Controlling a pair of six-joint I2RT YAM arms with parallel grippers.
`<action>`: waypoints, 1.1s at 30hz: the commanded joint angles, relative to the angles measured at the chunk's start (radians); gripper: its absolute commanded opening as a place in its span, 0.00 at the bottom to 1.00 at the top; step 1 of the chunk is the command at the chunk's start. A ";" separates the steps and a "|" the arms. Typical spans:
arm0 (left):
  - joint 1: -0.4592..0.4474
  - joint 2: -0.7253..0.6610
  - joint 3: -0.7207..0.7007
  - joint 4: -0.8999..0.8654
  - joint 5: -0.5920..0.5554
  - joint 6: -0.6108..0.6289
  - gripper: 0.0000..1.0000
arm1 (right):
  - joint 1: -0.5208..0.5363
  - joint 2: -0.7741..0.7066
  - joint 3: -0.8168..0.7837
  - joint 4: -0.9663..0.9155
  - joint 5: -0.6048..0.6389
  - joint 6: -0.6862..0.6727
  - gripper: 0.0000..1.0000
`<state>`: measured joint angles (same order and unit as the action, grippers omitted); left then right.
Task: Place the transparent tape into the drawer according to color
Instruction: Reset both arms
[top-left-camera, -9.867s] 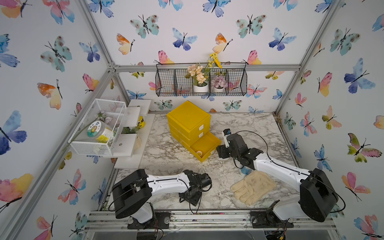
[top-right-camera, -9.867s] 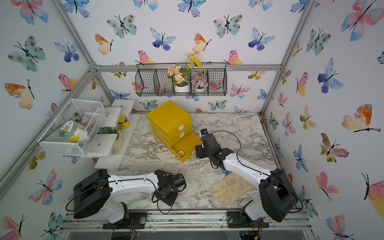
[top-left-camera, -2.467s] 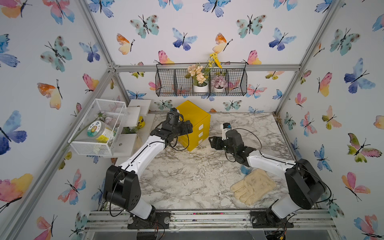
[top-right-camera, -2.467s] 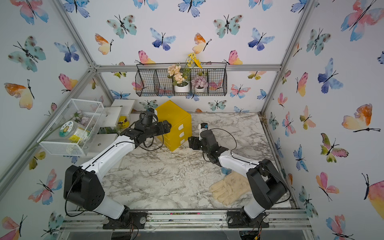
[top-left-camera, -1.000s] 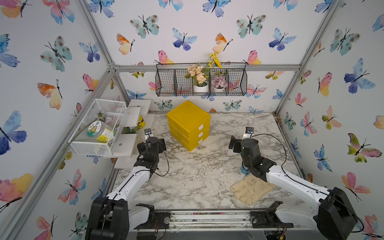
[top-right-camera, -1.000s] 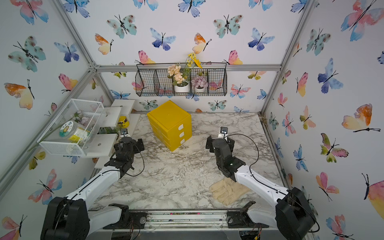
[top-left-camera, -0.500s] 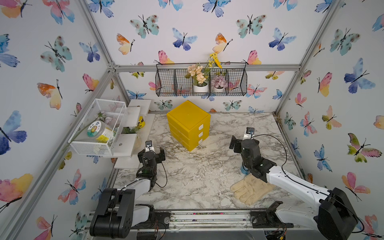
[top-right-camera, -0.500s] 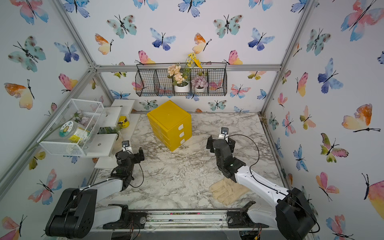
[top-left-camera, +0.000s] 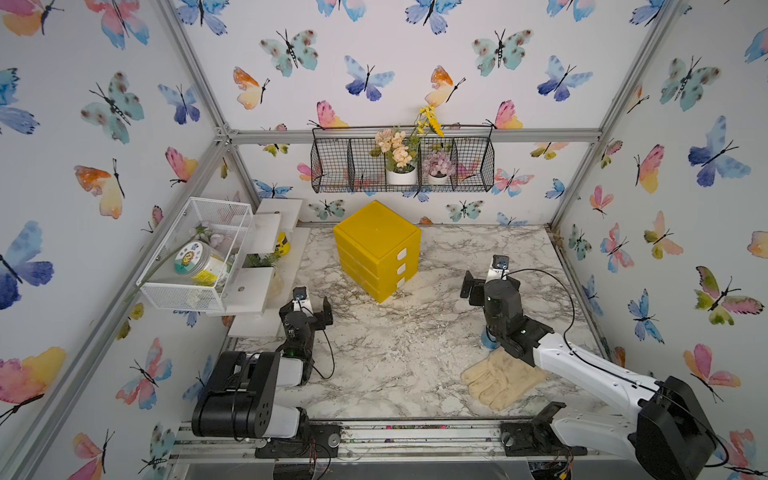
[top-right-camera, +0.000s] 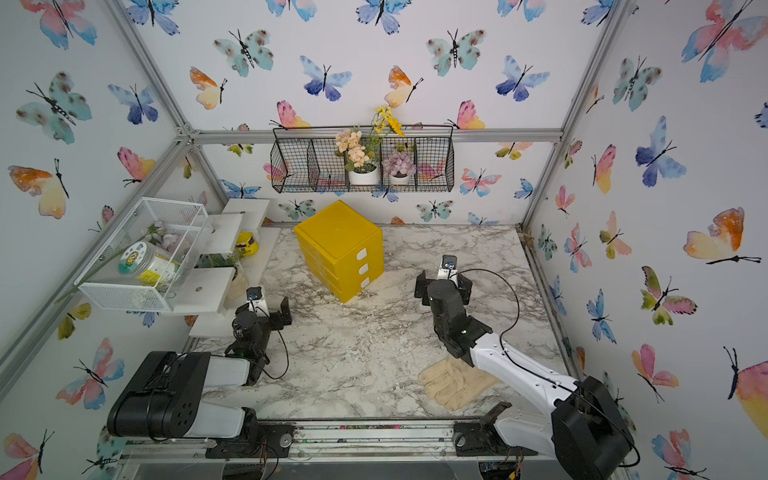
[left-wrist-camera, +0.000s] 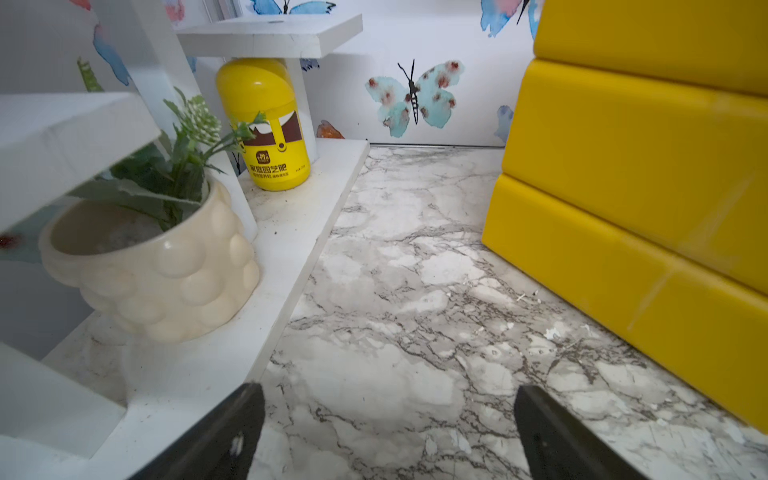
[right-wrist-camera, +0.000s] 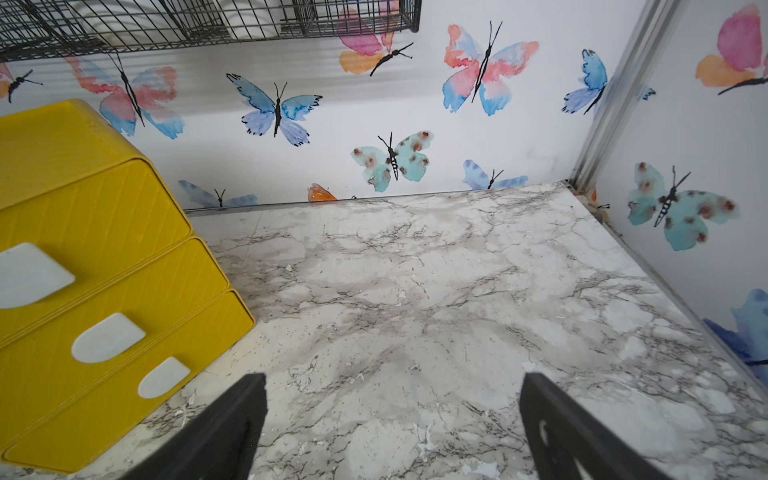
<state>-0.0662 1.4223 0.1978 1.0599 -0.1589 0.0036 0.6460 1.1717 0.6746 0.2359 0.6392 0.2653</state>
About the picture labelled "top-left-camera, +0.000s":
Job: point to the white pot peach flowers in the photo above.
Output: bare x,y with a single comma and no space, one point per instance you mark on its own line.
394,147

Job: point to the white pot green plant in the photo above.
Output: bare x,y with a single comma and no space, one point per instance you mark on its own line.
260,261

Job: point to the clear mesh box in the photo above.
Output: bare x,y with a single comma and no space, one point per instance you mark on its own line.
223,225

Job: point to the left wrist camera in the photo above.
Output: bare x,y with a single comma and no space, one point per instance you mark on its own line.
300,300

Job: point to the white pot purple flowers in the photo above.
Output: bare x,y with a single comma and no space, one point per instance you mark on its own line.
439,168

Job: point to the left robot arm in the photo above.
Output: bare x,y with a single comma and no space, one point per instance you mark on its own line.
239,399

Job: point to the aluminium front rail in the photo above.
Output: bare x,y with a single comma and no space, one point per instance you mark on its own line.
367,440

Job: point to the yellow toy figure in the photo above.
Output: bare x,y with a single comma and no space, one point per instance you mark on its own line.
282,246

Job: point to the yellow drawer cabinet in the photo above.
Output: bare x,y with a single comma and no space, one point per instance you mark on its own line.
378,249

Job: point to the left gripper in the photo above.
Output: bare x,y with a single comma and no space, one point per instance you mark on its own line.
321,318

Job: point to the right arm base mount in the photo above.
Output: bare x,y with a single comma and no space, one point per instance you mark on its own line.
535,436

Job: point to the round jar colourful lid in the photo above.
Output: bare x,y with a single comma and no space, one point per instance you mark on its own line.
201,264

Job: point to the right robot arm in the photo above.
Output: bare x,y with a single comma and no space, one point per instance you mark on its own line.
659,424

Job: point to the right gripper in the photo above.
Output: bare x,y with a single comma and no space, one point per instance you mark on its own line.
480,289

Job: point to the white stepped shelf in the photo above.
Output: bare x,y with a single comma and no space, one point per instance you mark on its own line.
265,273

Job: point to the black wire wall basket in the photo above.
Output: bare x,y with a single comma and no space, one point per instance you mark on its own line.
452,158

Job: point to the cream work glove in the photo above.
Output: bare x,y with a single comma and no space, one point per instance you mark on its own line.
500,380

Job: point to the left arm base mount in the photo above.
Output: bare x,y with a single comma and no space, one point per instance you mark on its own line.
313,440

